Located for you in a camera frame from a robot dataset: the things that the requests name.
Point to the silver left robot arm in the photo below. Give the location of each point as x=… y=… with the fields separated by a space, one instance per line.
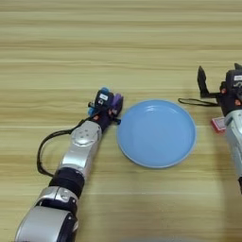
x=80 y=151

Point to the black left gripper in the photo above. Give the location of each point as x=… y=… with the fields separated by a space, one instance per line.
x=102 y=119

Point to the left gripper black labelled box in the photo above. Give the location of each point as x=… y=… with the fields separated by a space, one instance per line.
x=104 y=99

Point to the light blue round plate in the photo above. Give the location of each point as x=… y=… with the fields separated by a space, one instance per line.
x=156 y=135

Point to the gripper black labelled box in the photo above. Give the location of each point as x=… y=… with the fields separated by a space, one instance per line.
x=104 y=99
x=234 y=80

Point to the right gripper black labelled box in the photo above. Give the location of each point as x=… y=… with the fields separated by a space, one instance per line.
x=234 y=80

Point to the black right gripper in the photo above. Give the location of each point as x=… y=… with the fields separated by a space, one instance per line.
x=231 y=100

